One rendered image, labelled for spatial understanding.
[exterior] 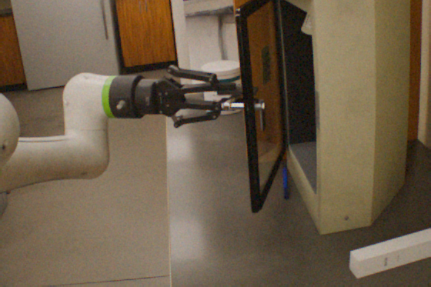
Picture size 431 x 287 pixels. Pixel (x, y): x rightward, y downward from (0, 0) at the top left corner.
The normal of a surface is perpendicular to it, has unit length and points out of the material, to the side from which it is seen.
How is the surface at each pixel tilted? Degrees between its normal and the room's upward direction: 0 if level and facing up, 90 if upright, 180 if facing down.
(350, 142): 90
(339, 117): 90
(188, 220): 0
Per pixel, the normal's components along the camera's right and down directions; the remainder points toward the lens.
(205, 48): -0.45, 0.47
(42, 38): 0.08, 0.36
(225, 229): -0.10, -0.93
